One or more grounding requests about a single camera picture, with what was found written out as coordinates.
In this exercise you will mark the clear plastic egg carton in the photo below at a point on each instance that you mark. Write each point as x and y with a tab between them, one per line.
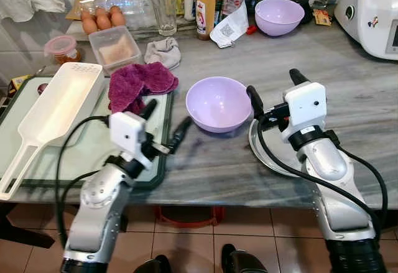
134	5

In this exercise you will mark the white kitchen appliance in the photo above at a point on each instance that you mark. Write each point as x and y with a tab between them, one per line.
367	12

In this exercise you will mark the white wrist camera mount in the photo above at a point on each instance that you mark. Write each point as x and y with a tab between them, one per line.
305	106
127	133

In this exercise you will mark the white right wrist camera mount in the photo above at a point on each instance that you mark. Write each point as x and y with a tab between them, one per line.
305	106

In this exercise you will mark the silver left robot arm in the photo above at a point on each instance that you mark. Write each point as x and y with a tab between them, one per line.
102	204

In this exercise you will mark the white QR code paper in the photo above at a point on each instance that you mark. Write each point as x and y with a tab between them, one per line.
229	29

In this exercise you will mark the small pink-lidded jar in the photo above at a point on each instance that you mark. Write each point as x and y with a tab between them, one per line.
62	47

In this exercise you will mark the black robot right foot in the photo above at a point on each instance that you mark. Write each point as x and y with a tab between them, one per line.
242	262

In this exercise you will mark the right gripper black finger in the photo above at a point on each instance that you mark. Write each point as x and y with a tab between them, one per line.
298	77
255	102

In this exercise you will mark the magenta cloth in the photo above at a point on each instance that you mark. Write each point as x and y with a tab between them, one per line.
134	83

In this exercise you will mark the small yellow packet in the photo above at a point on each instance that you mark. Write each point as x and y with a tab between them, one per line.
323	17

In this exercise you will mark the black robot foot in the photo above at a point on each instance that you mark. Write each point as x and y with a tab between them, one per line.
242	262
154	265

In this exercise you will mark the clear lidded plastic container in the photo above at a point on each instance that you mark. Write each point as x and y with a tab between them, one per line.
116	49

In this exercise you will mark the green cutting board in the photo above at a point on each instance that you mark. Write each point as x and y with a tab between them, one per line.
93	158

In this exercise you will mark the brown egg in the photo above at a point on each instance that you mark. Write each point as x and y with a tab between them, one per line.
117	16
103	19
89	24

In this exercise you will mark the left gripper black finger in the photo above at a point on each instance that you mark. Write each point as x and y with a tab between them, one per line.
150	109
180	133

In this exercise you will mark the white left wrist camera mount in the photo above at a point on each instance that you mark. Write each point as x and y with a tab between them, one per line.
127	133

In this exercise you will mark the lilac plastic bowl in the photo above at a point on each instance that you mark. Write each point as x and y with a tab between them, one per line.
217	102
278	15

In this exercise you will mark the white plastic scoop tray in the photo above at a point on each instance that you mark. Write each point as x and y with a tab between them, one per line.
59	102

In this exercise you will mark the orange sauce bottle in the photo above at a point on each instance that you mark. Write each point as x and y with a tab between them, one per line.
206	5

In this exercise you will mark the clear drinking glass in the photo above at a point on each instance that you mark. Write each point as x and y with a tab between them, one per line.
163	9

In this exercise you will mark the shallow steel dish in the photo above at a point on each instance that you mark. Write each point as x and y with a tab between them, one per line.
270	152

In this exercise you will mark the black robot left foot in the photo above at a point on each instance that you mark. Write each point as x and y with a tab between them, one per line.
154	265

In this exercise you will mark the grey crumpled cloth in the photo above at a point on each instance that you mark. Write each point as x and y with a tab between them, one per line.
163	53

